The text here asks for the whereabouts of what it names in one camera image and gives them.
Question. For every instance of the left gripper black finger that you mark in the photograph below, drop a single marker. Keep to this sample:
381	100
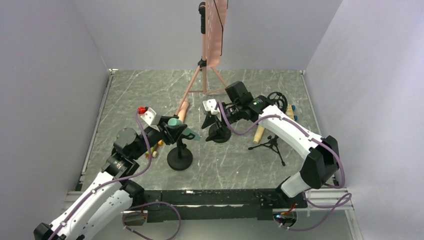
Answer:
168	121
175	132

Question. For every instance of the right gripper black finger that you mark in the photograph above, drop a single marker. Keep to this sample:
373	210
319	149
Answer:
209	120
217	133

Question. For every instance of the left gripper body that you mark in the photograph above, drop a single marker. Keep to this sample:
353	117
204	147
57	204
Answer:
170	131

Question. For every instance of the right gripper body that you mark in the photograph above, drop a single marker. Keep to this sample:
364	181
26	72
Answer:
218	115

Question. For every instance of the teal microphone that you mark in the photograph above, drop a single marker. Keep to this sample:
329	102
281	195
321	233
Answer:
184	131

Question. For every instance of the pink microphone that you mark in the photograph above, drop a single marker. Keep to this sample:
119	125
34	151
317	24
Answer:
183	109

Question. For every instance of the black round-base mic stand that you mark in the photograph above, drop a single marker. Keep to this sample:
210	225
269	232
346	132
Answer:
180	157
220	123

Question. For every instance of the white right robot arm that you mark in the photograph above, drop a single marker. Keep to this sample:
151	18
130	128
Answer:
320	154

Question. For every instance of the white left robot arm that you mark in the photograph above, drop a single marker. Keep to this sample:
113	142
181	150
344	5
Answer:
113	190

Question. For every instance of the pink music stand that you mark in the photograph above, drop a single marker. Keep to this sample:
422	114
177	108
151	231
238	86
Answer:
213	15

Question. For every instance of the colourful toy block car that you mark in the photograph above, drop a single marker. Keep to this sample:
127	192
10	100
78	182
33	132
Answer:
153	150

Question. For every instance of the yellow microphone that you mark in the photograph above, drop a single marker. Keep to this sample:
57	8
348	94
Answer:
258	134

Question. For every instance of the beige toy car blue wheels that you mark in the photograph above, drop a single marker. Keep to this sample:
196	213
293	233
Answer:
290	112

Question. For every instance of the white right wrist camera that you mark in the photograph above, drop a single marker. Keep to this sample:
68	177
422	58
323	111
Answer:
210	106

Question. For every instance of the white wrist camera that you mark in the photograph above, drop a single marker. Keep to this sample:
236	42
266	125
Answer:
210	106
148	115

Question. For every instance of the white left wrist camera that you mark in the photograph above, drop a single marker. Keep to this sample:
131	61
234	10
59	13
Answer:
148	115

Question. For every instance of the black shock mount tripod stand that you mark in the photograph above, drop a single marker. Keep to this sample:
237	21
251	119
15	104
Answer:
281	102

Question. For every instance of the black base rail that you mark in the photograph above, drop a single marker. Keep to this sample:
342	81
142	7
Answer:
215	204

